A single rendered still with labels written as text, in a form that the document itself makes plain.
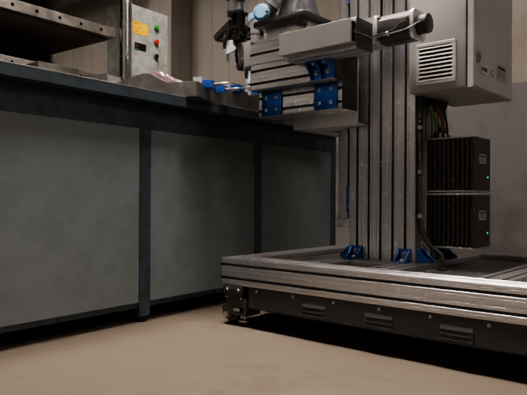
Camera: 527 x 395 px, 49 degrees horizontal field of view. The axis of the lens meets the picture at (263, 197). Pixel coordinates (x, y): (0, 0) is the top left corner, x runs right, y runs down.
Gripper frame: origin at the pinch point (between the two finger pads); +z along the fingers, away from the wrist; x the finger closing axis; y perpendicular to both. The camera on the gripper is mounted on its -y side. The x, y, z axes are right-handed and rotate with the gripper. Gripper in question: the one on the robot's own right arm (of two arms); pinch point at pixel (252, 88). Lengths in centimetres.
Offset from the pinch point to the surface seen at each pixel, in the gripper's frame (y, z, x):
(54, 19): -67, -30, -62
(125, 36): -60, -29, -26
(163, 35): -73, -40, 10
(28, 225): 16, 60, -123
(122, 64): -61, -15, -27
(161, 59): -73, -27, 9
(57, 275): 16, 76, -113
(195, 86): 25, 12, -64
